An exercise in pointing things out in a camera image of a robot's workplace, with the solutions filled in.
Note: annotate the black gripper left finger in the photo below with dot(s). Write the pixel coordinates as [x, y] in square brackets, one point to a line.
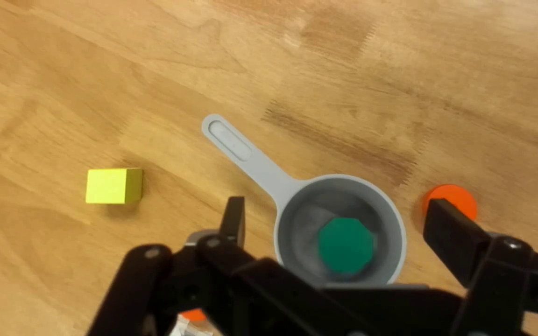
[238, 293]

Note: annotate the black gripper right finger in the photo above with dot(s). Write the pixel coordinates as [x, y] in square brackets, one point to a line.
[498, 271]

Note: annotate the green octagonal block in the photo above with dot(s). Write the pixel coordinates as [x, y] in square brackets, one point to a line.
[346, 245]

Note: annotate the grey plastic pot with handle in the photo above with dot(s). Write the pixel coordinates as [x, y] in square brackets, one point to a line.
[305, 205]

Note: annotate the red-orange cube block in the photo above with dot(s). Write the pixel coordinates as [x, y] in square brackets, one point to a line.
[195, 316]

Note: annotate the small orange round block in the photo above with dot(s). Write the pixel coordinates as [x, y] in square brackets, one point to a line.
[462, 202]

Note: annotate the yellow cube block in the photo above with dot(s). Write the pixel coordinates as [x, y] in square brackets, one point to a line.
[115, 185]

